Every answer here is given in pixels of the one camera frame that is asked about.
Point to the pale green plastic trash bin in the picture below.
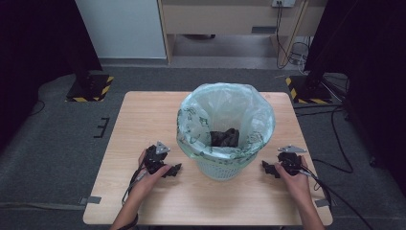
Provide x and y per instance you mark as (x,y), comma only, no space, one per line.
(223,169)

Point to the person's right hand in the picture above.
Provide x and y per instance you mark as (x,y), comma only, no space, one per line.
(295,183)

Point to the black curtain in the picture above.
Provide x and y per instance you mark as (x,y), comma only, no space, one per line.
(367,48)
(35,48)

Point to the white wall power socket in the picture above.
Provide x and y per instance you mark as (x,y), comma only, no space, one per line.
(284,2)

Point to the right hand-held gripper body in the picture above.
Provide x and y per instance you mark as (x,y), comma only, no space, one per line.
(289,161)

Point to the black yellow striped stand base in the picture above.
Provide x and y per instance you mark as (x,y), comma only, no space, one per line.
(306,94)
(95,92)

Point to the person's left hand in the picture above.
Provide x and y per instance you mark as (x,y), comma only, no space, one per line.
(145,183)

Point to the grey tape piece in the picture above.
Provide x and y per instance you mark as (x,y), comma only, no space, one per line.
(322,203)
(91,200)

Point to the crumpled black bag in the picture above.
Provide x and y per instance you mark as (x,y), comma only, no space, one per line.
(225,138)

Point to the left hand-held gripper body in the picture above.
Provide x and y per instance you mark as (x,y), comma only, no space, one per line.
(153,159)

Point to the translucent green printed trash bag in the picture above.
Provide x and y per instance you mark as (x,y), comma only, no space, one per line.
(223,105)

